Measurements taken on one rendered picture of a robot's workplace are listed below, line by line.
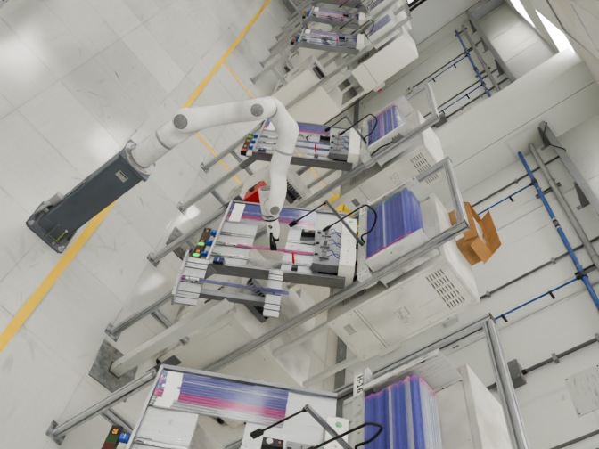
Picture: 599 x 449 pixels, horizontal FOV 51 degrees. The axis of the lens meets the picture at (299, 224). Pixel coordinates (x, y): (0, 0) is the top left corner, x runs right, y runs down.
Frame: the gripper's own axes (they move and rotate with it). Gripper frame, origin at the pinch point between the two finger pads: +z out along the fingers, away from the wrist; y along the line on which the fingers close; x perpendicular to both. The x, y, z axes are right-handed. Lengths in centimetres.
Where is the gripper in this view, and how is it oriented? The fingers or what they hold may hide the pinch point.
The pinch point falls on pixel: (274, 243)
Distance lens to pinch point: 321.6
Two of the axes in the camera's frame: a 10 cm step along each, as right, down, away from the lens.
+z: 1.1, 8.7, 4.8
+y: 1.0, -4.9, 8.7
